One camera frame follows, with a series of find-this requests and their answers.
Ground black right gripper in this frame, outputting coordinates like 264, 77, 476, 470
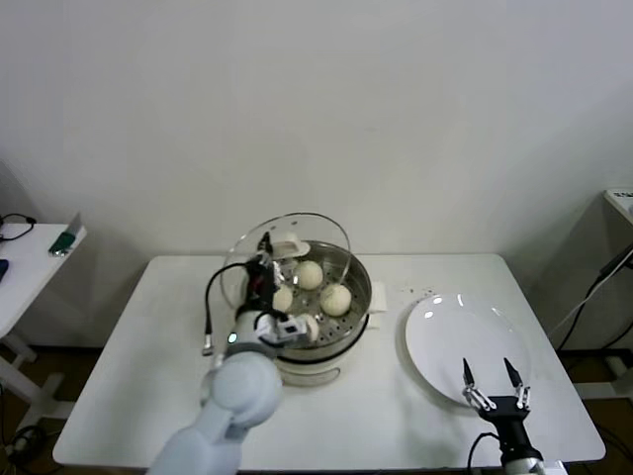
461, 356, 534, 457

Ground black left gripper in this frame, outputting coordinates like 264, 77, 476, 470
244, 231, 286, 311

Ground round glass pot lid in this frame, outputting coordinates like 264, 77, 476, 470
220, 211, 353, 323

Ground perforated steel steamer basket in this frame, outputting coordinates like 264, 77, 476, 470
241, 240, 373, 362

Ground round white plate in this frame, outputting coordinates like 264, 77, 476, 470
404, 292, 533, 410

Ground white cabinet with labels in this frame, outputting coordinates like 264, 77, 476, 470
601, 186, 633, 237

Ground white side table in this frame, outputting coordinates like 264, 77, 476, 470
0, 223, 88, 422

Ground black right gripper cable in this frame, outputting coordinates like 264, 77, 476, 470
467, 431, 503, 475

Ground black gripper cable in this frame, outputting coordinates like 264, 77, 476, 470
467, 431, 503, 475
201, 264, 251, 358

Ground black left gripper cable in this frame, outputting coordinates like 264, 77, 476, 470
201, 264, 251, 358

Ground white power cable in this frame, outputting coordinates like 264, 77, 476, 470
552, 266, 633, 331

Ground green handled metal scraper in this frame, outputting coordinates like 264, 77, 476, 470
47, 212, 83, 257

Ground thin black cable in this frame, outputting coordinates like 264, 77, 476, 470
0, 213, 37, 243

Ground tangled floor cables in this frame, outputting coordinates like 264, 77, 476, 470
0, 425, 50, 466

